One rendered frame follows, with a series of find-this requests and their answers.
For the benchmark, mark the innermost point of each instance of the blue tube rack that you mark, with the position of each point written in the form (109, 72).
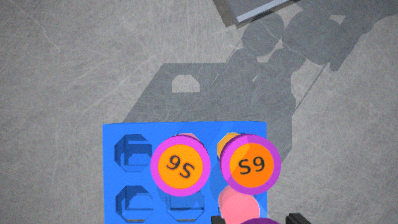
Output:
(134, 195)

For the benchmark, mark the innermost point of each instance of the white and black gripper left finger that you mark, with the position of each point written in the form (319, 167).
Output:
(217, 220)

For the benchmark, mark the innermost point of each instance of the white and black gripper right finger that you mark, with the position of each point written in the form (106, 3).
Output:
(296, 218)

